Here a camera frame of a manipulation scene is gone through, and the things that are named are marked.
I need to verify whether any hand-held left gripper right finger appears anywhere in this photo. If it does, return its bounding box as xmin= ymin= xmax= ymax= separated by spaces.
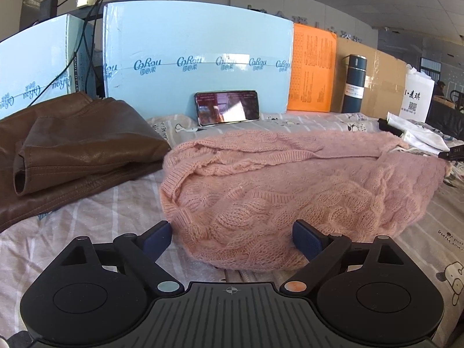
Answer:
xmin=283 ymin=220 xmax=409 ymax=295

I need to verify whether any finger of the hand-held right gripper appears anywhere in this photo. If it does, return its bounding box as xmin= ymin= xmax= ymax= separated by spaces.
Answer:
xmin=438 ymin=146 xmax=464 ymax=161

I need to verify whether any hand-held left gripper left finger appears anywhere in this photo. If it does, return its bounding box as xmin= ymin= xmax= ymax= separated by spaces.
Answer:
xmin=58 ymin=220 xmax=182 ymax=295

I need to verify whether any pink knitted sweater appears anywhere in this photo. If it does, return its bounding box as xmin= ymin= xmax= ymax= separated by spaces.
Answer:
xmin=159 ymin=130 xmax=452 ymax=272

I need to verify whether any white garment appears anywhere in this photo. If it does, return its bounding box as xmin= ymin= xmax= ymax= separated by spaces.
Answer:
xmin=386 ymin=112 xmax=450 ymax=152

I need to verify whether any black cloth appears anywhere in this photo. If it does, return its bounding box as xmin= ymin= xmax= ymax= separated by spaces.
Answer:
xmin=378 ymin=118 xmax=405 ymax=137

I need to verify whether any white paper bag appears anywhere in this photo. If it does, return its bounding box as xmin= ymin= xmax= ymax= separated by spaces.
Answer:
xmin=399 ymin=66 xmax=435 ymax=123

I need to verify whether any brown cardboard box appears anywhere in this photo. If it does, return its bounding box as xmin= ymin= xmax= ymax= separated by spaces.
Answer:
xmin=331 ymin=36 xmax=407 ymax=115

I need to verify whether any dark blue thermos bottle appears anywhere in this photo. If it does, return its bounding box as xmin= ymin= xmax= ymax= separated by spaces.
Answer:
xmin=342 ymin=54 xmax=367 ymax=114

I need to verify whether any brown leather jacket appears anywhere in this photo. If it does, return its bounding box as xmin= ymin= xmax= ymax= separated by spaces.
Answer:
xmin=0 ymin=91 xmax=172 ymax=233

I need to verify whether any smartphone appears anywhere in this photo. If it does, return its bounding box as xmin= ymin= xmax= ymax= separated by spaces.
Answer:
xmin=194 ymin=90 xmax=261 ymax=127

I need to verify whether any orange printed board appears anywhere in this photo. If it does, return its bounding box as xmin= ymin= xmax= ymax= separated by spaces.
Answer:
xmin=287 ymin=23 xmax=338 ymax=113

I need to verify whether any large light blue carton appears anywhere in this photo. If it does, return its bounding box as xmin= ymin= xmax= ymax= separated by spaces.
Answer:
xmin=102 ymin=1 xmax=294 ymax=119

